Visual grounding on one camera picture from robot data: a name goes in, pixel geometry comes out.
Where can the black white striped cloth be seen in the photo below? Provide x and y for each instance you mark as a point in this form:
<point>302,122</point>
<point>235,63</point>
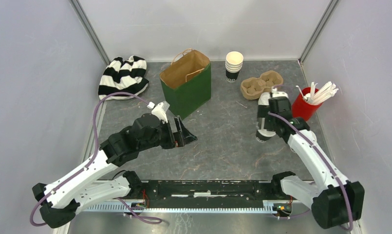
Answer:
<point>124,76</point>

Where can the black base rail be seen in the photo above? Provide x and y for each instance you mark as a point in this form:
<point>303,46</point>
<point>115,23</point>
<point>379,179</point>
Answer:
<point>204,194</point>

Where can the stack of paper cups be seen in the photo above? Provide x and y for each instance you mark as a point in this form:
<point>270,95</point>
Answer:
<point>233,65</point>

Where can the white wrapped straws bundle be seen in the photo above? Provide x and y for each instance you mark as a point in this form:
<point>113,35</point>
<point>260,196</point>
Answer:
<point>314,97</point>

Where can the green brown paper bag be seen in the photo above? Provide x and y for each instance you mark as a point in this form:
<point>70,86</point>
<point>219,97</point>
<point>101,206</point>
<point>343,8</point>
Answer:
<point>187,82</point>

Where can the red cup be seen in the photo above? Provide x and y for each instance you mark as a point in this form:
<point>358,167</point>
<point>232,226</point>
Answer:
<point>300,108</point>

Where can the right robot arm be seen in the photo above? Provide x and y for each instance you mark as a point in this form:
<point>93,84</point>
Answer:
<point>333,199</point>

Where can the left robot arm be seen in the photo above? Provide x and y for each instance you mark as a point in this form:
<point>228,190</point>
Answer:
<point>59,202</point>

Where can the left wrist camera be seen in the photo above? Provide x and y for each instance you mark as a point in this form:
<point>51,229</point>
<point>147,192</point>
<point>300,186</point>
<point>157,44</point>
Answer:
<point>159,110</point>

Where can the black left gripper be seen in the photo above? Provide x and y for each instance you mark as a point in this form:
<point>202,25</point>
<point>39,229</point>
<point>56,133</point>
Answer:
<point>182,137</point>

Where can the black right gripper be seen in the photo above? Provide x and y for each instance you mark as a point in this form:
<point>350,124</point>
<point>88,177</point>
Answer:
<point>262,111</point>

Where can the brown cardboard cup carrier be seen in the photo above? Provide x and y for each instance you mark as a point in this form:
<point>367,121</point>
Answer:
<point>252,88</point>

